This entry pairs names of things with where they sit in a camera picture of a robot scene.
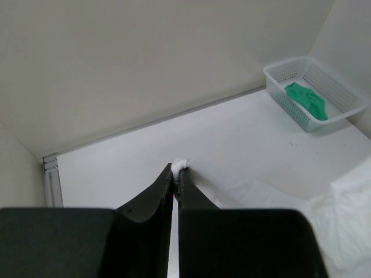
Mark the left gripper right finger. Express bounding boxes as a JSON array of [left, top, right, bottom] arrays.
[[176, 170, 328, 277]]

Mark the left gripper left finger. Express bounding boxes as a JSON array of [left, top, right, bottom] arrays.
[[1, 167, 173, 277]]

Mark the white tank top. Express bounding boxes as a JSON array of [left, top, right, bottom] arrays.
[[171, 158, 370, 277]]

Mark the green tank top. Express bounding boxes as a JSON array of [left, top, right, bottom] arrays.
[[285, 82, 328, 121]]

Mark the white plastic basket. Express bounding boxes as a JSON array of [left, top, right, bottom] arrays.
[[263, 56, 368, 133]]

